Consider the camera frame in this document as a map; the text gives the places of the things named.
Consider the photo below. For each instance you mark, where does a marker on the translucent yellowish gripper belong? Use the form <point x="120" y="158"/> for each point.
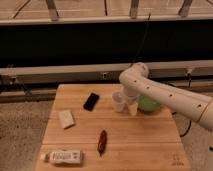
<point x="133" y="108"/>

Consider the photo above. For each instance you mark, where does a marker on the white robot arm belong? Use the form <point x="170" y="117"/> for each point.
<point x="197" y="107"/>

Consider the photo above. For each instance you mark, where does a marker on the green bowl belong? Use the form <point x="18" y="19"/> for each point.
<point x="147" y="104"/>

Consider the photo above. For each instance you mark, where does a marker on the black smartphone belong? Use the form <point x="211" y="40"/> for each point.
<point x="91" y="101"/>

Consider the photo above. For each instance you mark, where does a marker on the red chili pepper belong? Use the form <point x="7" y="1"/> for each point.
<point x="102" y="143"/>

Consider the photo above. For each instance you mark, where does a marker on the white tube with label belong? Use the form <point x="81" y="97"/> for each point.
<point x="62" y="157"/>

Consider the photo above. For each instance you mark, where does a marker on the grey metal rail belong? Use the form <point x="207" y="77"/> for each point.
<point x="99" y="72"/>

